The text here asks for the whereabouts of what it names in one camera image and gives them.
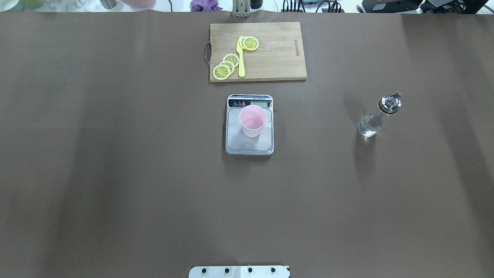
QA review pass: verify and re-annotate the pink plastic cup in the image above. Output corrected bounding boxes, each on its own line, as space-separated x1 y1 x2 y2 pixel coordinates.
239 105 267 137

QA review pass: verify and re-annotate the clear glass sauce bottle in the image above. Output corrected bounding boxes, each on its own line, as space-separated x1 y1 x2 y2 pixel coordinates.
357 92 402 137

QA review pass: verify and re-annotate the silver digital kitchen scale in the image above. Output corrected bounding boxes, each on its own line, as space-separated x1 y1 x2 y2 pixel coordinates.
225 94 274 156

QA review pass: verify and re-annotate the lemon slice stack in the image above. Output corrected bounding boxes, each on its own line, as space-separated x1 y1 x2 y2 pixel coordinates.
211 53 239 81

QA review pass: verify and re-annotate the yellow plastic knife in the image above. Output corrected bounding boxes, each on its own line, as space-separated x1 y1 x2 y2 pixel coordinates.
236 36 245 78

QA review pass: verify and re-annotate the wooden cutting board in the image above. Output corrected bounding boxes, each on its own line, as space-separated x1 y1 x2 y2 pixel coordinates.
209 22 307 82

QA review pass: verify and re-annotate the lemon slice single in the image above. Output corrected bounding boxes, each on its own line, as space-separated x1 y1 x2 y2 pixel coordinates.
240 36 259 51

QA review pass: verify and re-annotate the purple cloth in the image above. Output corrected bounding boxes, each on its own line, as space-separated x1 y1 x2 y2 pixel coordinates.
190 0 222 12

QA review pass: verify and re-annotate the aluminium frame post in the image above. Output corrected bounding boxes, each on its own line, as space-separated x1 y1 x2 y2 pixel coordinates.
232 0 252 18

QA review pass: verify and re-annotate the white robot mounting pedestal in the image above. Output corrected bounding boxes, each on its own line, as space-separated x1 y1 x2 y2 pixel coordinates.
188 265 291 278

